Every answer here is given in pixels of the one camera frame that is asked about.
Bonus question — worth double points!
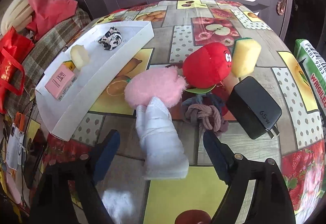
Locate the knotted rope toy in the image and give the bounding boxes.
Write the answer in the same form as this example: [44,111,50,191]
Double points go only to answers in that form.
[181,92,229,137]

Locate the yellow green scrub sponge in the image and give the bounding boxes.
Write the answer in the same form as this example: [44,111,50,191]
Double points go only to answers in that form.
[231,38,261,78]

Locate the white cardboard tray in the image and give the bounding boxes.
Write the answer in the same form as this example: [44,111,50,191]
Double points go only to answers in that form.
[36,21,154,141]

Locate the red bag behind table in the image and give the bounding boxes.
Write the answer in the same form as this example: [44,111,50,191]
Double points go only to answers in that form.
[110,9,128,15]

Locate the black 65W charger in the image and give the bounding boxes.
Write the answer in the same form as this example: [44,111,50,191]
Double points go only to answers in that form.
[226,76,282,140]

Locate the pink tissue pack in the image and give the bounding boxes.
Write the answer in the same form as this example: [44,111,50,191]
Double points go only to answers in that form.
[45,64,76,101]

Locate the white cloth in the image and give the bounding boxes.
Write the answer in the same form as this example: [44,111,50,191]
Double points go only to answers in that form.
[135,97,189,180]

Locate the leopard print scrunchie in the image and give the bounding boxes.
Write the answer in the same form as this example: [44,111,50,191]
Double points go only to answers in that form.
[98,27,122,51]

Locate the yellow round sponge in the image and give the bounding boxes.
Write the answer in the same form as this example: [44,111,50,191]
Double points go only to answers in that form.
[70,45,89,70]

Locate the red gift bag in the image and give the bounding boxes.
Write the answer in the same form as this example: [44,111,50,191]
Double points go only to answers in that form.
[1,27,34,114]

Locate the pink fluffy plush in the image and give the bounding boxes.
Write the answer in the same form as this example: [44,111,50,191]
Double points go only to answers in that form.
[124,67,187,109]

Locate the plaid sofa cover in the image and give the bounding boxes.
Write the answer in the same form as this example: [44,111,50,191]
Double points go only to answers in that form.
[4,8,91,117]

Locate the pink red plastic bag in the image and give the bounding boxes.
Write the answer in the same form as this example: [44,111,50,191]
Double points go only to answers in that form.
[26,0,78,41]

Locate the red apple plush toy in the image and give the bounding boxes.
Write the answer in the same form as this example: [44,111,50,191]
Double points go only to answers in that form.
[182,43,232,89]

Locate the green Doublemint pillow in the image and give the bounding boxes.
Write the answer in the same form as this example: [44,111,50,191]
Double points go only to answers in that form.
[294,39,325,123]

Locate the white foam strips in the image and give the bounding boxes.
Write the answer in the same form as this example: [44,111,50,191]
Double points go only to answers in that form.
[1,0,34,35]

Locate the white device with ring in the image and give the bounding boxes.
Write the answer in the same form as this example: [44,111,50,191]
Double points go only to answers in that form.
[6,123,26,170]

